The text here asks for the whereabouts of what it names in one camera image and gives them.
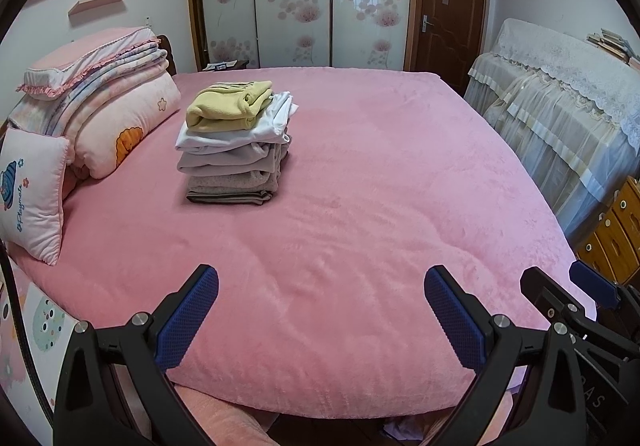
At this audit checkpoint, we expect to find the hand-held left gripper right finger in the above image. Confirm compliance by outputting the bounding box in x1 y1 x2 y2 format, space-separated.
423 266 588 446

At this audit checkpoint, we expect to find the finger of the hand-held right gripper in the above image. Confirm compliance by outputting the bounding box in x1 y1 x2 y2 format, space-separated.
520 267 601 327
570 260 640 311

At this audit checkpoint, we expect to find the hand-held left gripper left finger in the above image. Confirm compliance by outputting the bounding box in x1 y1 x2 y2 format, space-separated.
52 264 221 446

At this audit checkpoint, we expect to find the yellow knit cardigan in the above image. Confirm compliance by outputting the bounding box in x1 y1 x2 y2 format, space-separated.
186 80 275 133

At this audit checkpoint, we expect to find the wooden dresser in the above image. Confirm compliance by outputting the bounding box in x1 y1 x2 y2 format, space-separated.
575 176 640 287

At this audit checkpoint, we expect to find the grey-brown knit folded garment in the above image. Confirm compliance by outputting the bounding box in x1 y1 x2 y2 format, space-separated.
186 161 288 205

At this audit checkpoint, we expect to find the cartoon printed bed sheet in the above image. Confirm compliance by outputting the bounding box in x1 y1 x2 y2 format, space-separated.
0 266 81 407

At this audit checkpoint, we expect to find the pink bed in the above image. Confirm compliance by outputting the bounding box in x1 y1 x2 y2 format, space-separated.
10 66 598 419

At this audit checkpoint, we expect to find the light grey folded garment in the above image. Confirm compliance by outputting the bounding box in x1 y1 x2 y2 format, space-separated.
176 141 291 177

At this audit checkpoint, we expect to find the lace-covered furniture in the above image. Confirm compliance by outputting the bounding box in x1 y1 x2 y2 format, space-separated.
464 18 640 247

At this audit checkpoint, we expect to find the small pink embroidered cushion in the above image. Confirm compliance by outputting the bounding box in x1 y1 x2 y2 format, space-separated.
0 128 71 267

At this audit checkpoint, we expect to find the white folded garment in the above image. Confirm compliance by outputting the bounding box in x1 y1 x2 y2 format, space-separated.
175 92 299 151

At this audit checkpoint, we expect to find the stack of books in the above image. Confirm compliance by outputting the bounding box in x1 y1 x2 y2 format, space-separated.
586 28 640 66

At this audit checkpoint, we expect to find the striped folded blanket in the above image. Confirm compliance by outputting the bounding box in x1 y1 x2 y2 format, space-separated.
20 38 168 137

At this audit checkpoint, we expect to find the dark nightstand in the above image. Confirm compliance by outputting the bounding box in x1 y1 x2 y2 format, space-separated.
202 60 250 72

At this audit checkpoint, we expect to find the dark wooden headboard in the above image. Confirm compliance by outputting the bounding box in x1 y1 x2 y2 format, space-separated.
157 34 178 76

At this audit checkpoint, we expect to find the pink ruffled pillow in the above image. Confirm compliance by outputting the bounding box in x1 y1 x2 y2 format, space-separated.
16 27 161 100

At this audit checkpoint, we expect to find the brown wooden door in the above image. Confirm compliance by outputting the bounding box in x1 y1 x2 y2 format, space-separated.
404 0 488 96

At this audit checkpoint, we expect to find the black cable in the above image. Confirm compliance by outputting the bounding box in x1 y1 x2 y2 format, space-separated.
0 241 56 427

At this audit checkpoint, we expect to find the pink wall shelf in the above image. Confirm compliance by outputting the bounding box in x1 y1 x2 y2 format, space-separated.
68 0 135 16

